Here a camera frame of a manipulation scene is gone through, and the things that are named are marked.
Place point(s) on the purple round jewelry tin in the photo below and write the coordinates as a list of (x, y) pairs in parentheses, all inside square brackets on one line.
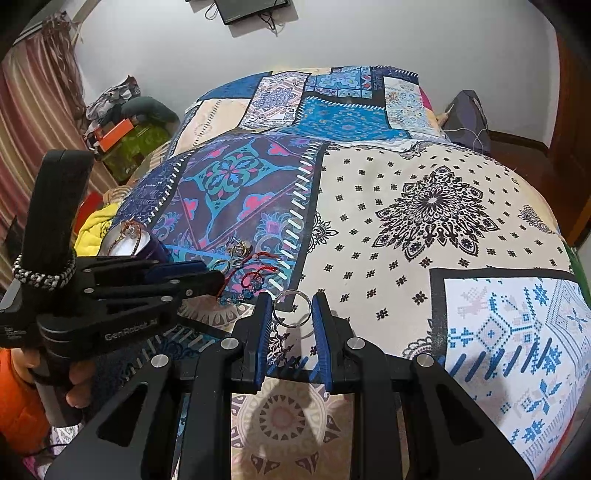
[(152, 251)]

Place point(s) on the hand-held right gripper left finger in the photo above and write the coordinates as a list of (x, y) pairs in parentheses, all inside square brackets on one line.
[(264, 332)]

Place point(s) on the yellow cloth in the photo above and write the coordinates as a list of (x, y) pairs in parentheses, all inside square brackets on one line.
[(94, 230)]

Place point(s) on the green patterned bag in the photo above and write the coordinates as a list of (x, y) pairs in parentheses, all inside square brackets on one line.
[(138, 147)]

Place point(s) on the blue bead earrings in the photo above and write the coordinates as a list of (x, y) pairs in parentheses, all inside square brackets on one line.
[(235, 297)]

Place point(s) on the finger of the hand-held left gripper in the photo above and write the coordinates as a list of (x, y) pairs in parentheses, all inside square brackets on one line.
[(180, 270), (198, 284)]

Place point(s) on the red cloth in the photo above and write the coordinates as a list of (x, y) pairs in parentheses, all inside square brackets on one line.
[(91, 205)]

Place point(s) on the person's left hand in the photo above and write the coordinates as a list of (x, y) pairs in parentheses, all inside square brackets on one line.
[(81, 383)]

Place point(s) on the dark green cloth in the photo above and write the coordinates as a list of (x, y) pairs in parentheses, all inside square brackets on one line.
[(150, 110)]

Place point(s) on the person's left forearm orange sleeve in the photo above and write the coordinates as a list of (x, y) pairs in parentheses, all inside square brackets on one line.
[(18, 406)]

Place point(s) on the wooden door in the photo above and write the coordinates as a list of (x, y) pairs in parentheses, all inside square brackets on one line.
[(572, 138)]

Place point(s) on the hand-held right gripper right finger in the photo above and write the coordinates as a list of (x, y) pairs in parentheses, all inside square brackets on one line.
[(322, 341)]

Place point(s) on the orange box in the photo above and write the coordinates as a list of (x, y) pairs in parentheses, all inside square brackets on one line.
[(115, 134)]

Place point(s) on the striped curtain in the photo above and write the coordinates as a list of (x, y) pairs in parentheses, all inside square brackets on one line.
[(37, 115)]

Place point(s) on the patchwork printed bedspread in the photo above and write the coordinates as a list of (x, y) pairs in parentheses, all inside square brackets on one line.
[(392, 230)]

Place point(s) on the grey backpack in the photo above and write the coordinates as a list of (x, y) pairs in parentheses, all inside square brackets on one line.
[(466, 120)]

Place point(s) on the black wall-mounted screen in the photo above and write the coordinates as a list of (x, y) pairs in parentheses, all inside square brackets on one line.
[(254, 9)]

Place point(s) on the cluster of gold rings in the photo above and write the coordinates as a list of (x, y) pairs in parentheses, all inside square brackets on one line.
[(239, 248)]

